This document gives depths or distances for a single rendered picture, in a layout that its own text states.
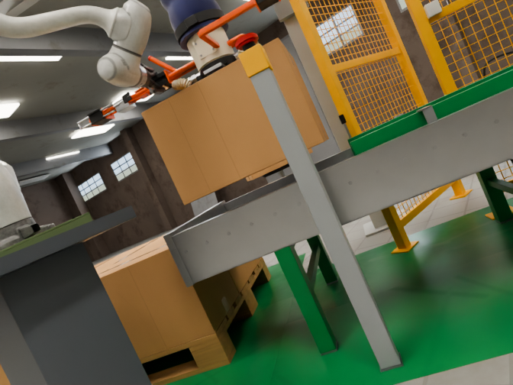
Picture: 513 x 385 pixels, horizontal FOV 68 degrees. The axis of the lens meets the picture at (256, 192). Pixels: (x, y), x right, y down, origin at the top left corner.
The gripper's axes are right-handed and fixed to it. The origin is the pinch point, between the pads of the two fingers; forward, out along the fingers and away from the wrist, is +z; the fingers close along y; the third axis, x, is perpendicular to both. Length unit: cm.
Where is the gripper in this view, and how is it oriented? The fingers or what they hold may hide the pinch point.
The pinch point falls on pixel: (161, 82)
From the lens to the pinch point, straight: 179.5
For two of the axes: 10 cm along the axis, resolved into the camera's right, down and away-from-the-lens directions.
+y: 4.2, 9.1, 0.5
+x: 8.9, -3.9, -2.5
